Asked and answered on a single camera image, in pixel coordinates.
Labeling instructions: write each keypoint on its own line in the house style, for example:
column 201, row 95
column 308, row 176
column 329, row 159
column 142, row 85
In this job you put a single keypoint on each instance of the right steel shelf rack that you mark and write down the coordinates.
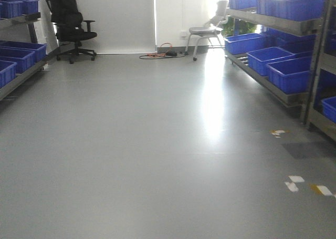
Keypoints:
column 315, row 38

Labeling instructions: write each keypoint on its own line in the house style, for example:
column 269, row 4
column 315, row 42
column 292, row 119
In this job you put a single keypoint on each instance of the steel shelf rack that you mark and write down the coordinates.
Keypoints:
column 25, row 19
column 315, row 38

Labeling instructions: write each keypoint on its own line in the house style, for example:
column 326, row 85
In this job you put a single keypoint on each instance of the left steel shelf rack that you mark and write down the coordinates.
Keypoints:
column 25, row 19

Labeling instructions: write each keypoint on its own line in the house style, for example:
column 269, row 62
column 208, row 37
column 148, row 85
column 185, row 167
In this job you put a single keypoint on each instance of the grey folding chair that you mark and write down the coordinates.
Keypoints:
column 211, row 29

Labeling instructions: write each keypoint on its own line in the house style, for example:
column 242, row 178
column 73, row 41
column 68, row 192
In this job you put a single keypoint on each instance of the blue bin right lower back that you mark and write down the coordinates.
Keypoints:
column 244, row 43

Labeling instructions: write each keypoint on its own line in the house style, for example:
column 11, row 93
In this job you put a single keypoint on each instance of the blue bin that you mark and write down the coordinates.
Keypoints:
column 258, row 59
column 297, row 10
column 290, row 76
column 15, row 8
column 24, row 59
column 244, row 43

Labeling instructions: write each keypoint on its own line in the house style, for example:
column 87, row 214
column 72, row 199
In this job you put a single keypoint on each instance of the blue bin right lower middle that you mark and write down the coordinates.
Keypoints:
column 258, row 59

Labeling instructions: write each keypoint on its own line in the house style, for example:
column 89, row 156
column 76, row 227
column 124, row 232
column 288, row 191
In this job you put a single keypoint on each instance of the black office chair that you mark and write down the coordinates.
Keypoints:
column 71, row 27

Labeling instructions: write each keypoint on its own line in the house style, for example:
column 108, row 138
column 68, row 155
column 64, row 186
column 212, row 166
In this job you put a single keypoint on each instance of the blue bin right lower front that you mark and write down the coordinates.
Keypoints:
column 290, row 76

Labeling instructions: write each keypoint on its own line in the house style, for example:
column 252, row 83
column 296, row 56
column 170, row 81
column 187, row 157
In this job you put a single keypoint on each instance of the blue bin left lower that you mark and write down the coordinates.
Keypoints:
column 24, row 59

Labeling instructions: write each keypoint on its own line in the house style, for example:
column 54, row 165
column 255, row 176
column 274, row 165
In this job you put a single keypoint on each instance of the blue bin right upper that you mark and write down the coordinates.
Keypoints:
column 297, row 10

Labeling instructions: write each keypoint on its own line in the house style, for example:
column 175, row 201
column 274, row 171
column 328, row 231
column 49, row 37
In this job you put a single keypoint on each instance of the blue bin left upper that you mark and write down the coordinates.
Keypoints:
column 15, row 8

